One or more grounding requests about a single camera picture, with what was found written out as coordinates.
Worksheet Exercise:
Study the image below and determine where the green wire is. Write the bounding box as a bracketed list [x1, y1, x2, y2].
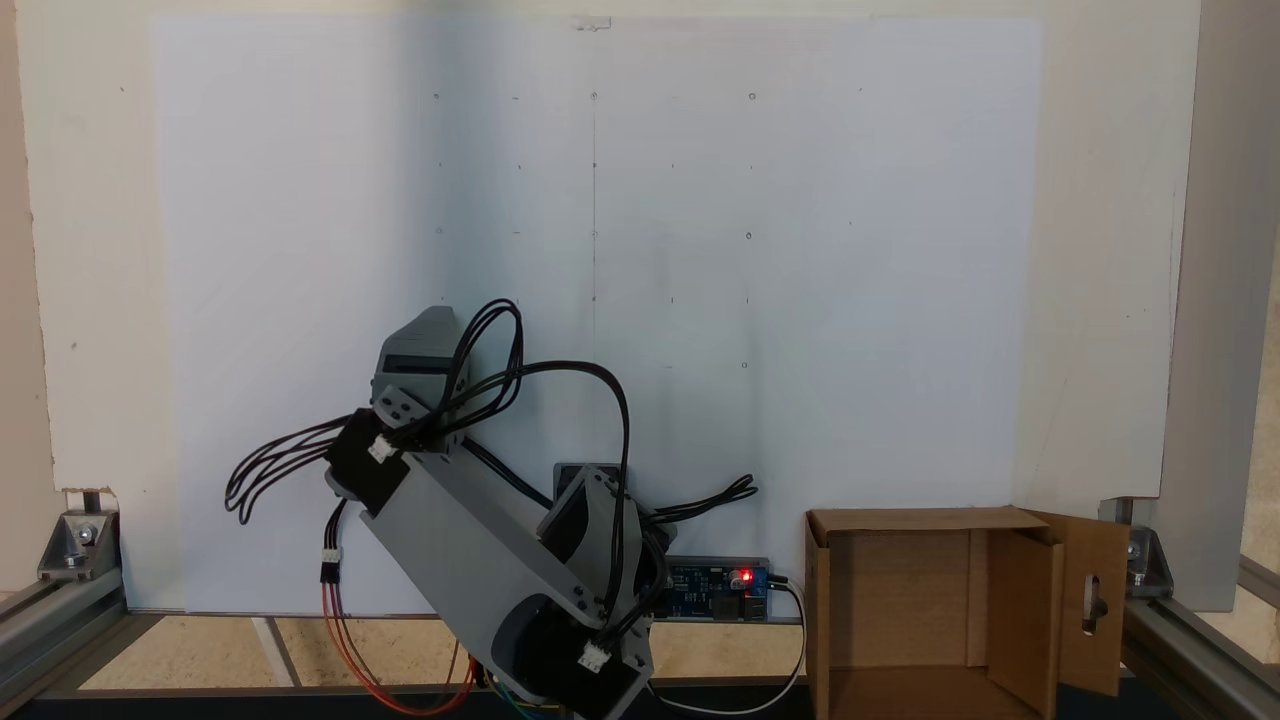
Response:
[488, 685, 541, 720]

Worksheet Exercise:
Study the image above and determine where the aluminium frame rail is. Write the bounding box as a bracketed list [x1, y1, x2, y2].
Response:
[1120, 555, 1280, 720]
[0, 575, 129, 706]

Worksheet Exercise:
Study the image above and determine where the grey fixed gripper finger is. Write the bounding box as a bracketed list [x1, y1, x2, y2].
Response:
[378, 306, 463, 357]

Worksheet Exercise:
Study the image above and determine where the black cable with connector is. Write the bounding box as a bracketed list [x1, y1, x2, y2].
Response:
[320, 495, 349, 586]

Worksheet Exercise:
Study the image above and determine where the metal corner bracket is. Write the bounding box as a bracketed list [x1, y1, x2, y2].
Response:
[1100, 498, 1173, 601]
[38, 488, 123, 583]

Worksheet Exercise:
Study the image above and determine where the brown cardboard box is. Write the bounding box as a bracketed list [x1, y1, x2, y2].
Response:
[805, 505, 1131, 720]

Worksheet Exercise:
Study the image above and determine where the blue circuit board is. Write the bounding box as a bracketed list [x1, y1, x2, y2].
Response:
[660, 558, 773, 623]

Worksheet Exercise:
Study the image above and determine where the white cable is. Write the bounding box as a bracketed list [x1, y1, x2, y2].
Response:
[650, 578, 807, 716]

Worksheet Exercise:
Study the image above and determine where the white paper sheet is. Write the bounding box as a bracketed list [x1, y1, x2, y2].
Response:
[150, 15, 1046, 616]

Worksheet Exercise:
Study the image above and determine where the orange wire bundle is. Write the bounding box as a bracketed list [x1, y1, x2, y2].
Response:
[322, 582, 476, 717]

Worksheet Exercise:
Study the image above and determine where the black servo cable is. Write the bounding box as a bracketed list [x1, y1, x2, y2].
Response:
[440, 298, 526, 441]
[225, 415, 356, 526]
[470, 360, 631, 641]
[640, 475, 758, 526]

